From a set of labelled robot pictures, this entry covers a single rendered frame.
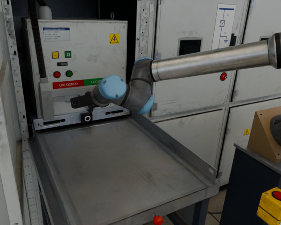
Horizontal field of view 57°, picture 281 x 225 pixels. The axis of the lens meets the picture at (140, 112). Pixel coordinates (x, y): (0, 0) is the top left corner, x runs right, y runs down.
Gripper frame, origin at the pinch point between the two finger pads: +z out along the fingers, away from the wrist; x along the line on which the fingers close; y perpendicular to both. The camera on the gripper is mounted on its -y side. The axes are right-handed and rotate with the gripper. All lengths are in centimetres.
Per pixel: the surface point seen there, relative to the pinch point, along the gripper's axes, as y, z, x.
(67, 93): -5.6, 6.6, 8.3
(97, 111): 11.2, 16.2, -2.0
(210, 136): 96, 29, -32
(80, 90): 1.2, 6.5, 8.6
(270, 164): 81, -29, -48
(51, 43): -10.2, -1.9, 30.8
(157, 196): 9, -38, -42
